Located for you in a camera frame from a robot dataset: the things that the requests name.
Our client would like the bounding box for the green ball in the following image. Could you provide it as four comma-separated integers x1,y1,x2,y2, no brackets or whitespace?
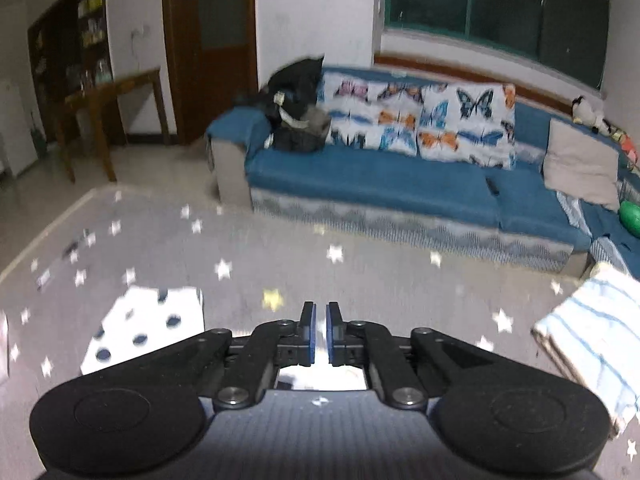
618,200,640,238

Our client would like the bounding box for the grey star pattern mat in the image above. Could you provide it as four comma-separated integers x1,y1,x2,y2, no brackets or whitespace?
0,184,640,480

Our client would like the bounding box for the blue sofa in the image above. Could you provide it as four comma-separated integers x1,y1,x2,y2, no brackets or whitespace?
206,66,639,275

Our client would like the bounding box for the folded blue striped blanket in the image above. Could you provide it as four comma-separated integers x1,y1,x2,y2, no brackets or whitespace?
532,262,639,438

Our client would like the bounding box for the dark window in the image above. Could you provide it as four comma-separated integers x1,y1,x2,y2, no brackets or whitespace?
385,0,610,89

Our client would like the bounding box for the black pen on mat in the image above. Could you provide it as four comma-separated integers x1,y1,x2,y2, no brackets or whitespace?
35,240,81,292

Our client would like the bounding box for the wooden table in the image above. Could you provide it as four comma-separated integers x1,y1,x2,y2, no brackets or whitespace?
52,66,172,183

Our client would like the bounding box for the dark wooden door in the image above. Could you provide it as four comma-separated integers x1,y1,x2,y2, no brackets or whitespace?
163,0,258,145

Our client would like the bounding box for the right butterfly pillow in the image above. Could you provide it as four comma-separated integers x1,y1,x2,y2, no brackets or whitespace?
416,84,516,170

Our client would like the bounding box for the black white plush toy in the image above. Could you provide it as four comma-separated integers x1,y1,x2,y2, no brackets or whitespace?
572,96,612,136

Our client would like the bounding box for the grey cushion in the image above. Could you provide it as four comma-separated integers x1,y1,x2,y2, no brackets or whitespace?
542,119,620,212

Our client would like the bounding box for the butterfly pillow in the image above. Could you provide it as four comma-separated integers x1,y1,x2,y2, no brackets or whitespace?
317,72,425,156
416,84,516,170

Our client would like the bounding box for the black bag on sofa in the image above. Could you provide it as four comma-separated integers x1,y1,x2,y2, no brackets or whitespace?
233,56,331,154

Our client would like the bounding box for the colourful toy pile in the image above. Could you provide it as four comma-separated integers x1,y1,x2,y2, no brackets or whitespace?
611,127,639,169

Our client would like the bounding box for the white navy polka dot garment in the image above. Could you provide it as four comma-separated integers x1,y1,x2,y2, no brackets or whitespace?
80,286,205,375

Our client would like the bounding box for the dark bookshelf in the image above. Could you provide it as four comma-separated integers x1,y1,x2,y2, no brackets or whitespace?
27,0,111,143

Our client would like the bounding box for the left butterfly pillow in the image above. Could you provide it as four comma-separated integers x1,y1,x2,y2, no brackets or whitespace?
317,72,425,156

